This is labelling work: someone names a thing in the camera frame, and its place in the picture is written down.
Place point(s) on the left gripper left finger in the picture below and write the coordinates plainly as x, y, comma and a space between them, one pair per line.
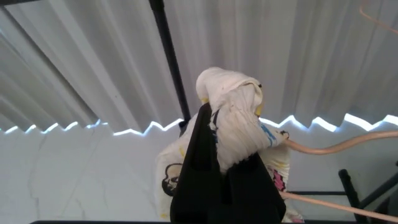
199, 174

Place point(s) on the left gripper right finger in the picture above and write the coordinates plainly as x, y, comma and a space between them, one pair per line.
252, 196

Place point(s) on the cream printed garment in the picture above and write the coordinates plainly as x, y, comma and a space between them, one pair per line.
236, 124

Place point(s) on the black clothes rack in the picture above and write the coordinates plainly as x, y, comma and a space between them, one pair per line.
168, 46

